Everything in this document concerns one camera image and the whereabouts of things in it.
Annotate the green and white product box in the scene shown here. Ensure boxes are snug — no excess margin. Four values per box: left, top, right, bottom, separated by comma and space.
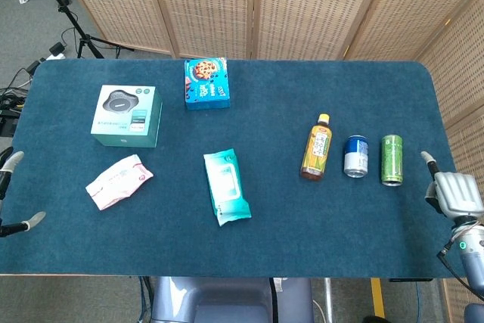
90, 85, 163, 149

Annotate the blue and white can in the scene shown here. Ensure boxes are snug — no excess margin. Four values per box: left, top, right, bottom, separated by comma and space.
343, 135, 370, 179

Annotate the black tripod stand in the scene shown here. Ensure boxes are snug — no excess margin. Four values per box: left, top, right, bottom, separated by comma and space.
29, 0, 134, 60

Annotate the teal wet wipes pack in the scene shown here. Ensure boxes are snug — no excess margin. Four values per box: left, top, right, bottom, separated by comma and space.
203, 148, 253, 228

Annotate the robot base body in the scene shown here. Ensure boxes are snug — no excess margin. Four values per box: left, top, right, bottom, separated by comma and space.
150, 276, 315, 323

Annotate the pink wet wipes pack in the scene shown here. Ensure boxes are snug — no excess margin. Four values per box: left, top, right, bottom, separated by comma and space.
85, 154, 154, 211

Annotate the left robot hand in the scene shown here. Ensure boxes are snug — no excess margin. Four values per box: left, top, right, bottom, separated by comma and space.
0, 150, 47, 238

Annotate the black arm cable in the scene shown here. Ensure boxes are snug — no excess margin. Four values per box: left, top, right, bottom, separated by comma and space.
437, 238, 484, 301

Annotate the green drink can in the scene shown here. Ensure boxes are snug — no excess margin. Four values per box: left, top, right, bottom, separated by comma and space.
380, 134, 404, 188

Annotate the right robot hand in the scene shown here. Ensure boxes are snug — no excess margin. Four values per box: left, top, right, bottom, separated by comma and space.
420, 151, 484, 225

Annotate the blue table mat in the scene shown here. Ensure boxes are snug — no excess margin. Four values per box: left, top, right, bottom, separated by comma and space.
0, 58, 468, 278

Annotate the wicker folding screen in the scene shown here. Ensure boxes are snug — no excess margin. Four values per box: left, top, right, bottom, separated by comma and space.
52, 0, 484, 323

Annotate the black cable bundle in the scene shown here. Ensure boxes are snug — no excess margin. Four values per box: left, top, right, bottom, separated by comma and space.
0, 58, 42, 138

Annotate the yellow-capped tea bottle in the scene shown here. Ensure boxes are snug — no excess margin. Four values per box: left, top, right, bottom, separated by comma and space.
299, 113, 334, 182

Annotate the blue cookie box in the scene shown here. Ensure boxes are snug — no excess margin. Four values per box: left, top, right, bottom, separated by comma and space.
184, 57, 231, 111

